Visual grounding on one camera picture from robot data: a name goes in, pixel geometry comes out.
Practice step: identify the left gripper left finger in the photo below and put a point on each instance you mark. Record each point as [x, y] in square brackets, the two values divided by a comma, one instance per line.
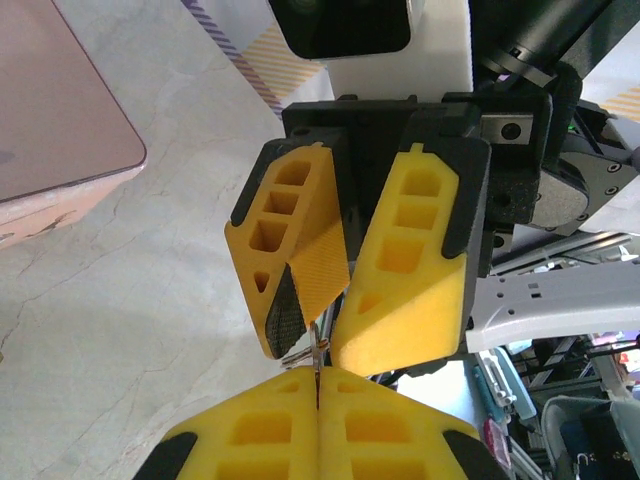
[250, 440]

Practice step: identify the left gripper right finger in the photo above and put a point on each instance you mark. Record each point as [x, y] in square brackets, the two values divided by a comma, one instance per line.
[400, 445]

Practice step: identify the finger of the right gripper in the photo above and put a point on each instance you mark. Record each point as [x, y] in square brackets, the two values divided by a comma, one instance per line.
[310, 260]
[415, 310]

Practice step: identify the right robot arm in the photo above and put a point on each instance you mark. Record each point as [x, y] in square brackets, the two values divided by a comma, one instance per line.
[550, 30]

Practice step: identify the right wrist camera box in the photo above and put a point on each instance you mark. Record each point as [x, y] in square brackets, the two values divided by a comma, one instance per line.
[350, 30]

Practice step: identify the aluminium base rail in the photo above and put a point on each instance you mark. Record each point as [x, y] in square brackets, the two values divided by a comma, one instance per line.
[560, 252]

